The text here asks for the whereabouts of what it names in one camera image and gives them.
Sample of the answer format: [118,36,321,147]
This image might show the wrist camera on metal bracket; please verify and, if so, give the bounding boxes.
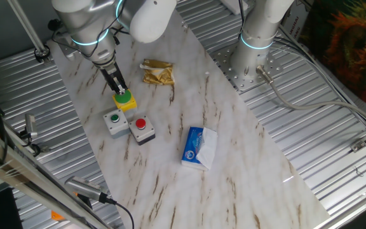
[47,18,78,61]

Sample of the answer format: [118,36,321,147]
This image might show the aluminium frame beam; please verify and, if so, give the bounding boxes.
[0,120,112,229]

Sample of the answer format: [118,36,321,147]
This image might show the small silver camera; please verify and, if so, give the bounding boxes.
[24,113,39,140]

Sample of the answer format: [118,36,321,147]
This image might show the colourful furry cloth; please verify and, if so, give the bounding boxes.
[300,0,366,117]

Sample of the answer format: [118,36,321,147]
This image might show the yellow box large green button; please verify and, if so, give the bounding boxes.
[112,90,138,113]

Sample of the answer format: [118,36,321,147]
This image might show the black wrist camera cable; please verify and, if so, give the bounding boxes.
[50,0,132,60]

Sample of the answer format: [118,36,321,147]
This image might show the gold foil packet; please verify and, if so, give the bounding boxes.
[139,59,175,86]

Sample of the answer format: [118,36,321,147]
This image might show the grey box small green button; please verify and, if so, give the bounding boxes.
[102,109,130,139]

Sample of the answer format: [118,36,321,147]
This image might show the grey cable with metal connector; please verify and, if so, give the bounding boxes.
[255,65,366,128]

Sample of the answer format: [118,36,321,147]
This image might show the cardboard box with red print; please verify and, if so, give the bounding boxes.
[280,0,314,41]

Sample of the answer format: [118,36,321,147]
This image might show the silver finned camera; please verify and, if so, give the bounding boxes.
[64,176,118,205]

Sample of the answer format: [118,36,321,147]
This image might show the white marble pattern board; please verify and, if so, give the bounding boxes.
[46,9,330,229]

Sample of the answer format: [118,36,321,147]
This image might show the grey box with red button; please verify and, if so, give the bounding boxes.
[128,114,156,146]

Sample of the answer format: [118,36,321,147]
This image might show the aluminium pole with black foot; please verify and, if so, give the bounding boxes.
[6,0,52,64]

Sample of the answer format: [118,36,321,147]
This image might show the blue tissue pack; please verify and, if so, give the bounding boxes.
[180,126,219,172]

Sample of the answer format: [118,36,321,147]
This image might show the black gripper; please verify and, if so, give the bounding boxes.
[99,62,129,95]

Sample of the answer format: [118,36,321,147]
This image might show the white cable bundle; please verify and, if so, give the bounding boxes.
[271,25,366,128]

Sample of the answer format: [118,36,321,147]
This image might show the metal corner bracket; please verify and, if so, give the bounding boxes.
[349,138,366,153]

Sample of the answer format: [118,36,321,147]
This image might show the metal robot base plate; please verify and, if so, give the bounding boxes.
[210,43,286,93]

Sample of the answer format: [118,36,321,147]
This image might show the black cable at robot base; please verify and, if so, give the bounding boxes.
[237,0,247,36]

